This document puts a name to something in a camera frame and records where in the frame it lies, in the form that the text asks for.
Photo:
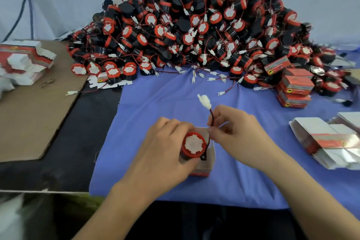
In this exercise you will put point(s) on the white plastic bag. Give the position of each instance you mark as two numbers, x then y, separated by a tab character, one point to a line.
5	85

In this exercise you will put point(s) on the person's left forearm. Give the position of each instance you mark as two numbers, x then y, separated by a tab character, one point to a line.
112	214

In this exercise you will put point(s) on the person's left hand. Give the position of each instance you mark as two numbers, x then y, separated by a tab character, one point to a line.
157	161

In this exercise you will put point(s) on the orange white paper box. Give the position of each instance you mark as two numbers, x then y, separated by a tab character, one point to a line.
293	101
207	164
277	65
298	71
296	85

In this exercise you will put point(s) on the blue cloth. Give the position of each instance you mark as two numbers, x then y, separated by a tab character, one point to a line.
146	113

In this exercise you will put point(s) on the brown cardboard sheet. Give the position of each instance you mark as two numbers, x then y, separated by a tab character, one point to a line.
34	124

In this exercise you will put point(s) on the rubber band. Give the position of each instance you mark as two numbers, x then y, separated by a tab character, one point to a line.
48	82

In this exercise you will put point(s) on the stack of paper boxes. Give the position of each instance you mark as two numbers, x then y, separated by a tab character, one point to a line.
323	141
25	62

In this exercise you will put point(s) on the single red black buzzer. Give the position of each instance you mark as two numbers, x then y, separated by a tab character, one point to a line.
194	145

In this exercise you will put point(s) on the pile of black red buzzers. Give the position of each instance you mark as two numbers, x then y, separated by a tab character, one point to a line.
197	29

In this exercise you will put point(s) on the person's right forearm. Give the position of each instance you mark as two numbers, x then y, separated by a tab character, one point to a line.
315	197

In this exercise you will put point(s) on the person's right hand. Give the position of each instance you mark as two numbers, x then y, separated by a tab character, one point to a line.
244	138

